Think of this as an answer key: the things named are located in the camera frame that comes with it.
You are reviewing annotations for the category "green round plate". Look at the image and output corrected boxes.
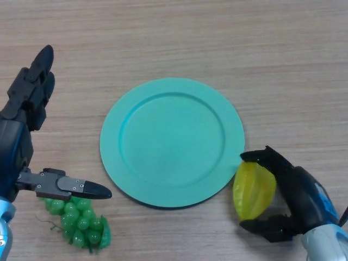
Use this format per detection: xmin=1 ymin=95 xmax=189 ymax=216
xmin=100 ymin=77 xmax=246 ymax=209

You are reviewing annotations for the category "green grape bunch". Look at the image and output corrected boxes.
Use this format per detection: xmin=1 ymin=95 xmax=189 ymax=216
xmin=35 ymin=197 xmax=111 ymax=255

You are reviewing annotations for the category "yellow starfruit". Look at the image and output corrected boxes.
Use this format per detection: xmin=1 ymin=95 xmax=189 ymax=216
xmin=233 ymin=161 xmax=277 ymax=222

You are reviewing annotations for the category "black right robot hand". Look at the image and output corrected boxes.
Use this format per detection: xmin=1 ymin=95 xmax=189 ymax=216
xmin=239 ymin=146 xmax=340 ymax=243

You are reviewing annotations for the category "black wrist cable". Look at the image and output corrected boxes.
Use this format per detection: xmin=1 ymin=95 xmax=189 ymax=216
xmin=338 ymin=205 xmax=348 ymax=227

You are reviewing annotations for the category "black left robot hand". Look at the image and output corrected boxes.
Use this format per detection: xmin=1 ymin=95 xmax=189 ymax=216
xmin=0 ymin=45 xmax=113 ymax=203

